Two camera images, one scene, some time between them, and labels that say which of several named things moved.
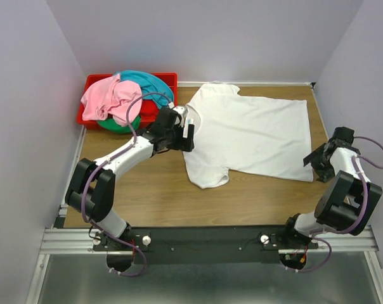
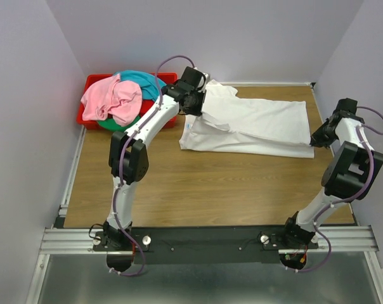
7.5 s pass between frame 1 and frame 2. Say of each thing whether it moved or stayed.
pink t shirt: stayed
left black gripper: moved
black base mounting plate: stayed
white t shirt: moved
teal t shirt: stayed
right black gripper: moved
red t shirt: stayed
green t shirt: stayed
